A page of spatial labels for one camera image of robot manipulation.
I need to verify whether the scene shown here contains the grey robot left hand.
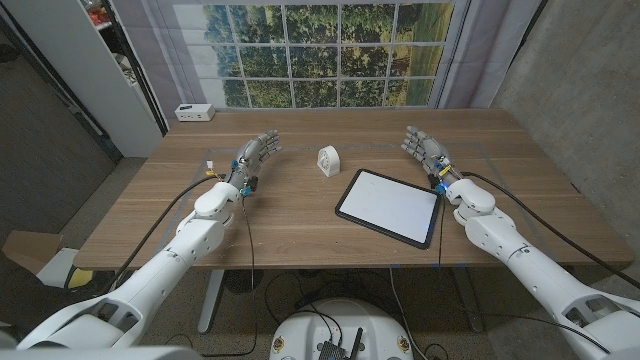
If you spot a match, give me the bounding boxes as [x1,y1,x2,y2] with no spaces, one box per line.
[223,129,282,197]

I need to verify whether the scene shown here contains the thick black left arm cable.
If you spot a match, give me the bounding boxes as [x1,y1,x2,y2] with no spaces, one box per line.
[97,173,224,297]

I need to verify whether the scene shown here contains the grey floor cable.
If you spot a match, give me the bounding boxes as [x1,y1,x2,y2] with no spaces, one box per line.
[388,267,417,360]

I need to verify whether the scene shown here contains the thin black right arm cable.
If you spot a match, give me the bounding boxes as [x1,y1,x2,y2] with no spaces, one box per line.
[436,192,447,267]

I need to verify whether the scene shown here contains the white kitchen timer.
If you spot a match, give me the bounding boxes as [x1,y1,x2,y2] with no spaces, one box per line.
[316,145,341,178]

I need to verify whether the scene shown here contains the black antenna module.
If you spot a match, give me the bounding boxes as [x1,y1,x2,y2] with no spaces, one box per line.
[317,327,364,360]

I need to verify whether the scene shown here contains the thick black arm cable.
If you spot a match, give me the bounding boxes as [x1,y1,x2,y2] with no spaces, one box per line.
[462,171,640,291]
[97,173,224,297]

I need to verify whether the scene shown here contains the brown cardboard box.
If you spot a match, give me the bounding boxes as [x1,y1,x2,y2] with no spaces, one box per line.
[2,229,65,275]

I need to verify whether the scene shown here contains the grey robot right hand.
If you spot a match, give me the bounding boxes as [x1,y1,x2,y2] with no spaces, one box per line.
[400,125,464,191]

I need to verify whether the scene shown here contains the white power strip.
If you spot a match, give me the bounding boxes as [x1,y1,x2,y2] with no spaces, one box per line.
[174,103,216,123]

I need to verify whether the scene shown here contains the white cabinet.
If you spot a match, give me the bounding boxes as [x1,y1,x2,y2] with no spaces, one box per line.
[0,0,169,159]

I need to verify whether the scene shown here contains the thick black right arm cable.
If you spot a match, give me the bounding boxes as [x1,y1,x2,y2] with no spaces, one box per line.
[462,171,640,291]

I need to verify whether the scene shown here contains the black-framed tablet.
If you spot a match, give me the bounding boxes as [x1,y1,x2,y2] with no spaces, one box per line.
[334,168,443,250]

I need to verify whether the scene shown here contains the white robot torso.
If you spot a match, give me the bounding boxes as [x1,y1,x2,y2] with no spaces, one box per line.
[269,298,415,360]

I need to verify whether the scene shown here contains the printed window backdrop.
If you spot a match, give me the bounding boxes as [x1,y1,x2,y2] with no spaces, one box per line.
[107,0,546,122]

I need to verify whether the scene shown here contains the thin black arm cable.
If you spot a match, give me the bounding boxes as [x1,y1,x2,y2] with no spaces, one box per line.
[436,192,447,267]
[199,194,260,359]

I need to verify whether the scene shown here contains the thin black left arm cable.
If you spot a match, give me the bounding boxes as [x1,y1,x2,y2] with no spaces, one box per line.
[199,194,260,359]

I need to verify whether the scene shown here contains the black round floor fan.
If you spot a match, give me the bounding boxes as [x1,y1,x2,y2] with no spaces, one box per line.
[223,269,264,295]

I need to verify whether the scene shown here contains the white and yellow floor box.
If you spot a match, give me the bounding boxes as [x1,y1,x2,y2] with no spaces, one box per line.
[37,248,95,290]

